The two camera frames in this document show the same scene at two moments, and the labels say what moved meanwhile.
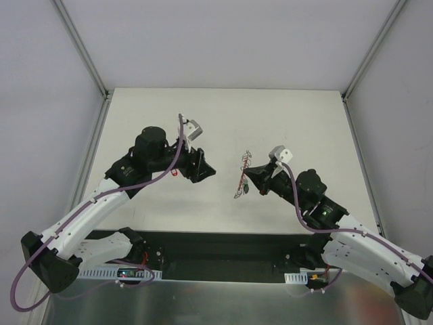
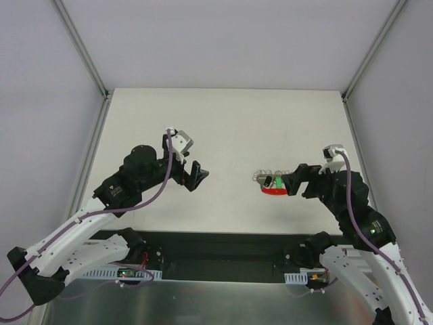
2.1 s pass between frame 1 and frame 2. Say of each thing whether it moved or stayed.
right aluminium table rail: stayed
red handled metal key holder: moved
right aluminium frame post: stayed
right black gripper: moved
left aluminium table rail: stayed
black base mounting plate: stayed
